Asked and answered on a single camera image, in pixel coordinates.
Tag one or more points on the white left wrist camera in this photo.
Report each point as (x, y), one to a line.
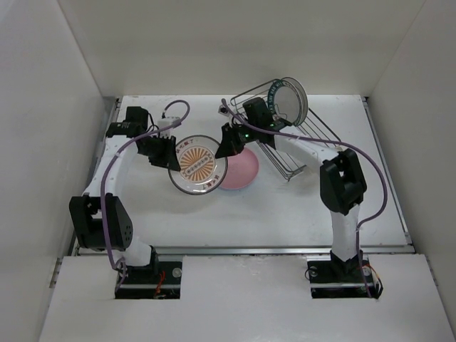
(166, 125)

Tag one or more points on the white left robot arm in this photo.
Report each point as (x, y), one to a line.
(100, 220)

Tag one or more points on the aluminium front rail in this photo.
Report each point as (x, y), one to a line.
(299, 250)

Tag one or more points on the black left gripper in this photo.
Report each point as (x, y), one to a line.
(169, 157)

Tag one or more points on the patterned white plate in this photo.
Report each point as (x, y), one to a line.
(200, 171)

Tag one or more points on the blue plastic plate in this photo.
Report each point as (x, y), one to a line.
(235, 186)

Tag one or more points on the aluminium side rail left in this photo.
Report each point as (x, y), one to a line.
(55, 273)

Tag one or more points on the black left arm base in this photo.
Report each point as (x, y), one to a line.
(162, 283)

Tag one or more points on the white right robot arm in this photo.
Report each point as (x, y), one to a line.
(342, 184)

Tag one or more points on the white rearmost plate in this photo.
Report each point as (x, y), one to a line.
(304, 100)

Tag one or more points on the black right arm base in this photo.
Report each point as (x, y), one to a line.
(325, 283)

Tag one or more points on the large patterned plate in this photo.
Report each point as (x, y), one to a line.
(284, 100)

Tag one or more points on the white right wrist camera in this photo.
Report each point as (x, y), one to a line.
(223, 110)

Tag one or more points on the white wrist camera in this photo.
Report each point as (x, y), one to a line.
(223, 110)
(166, 125)

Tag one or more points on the pink plastic plate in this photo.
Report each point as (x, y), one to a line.
(243, 167)

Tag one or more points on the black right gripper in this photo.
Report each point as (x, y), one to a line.
(228, 142)

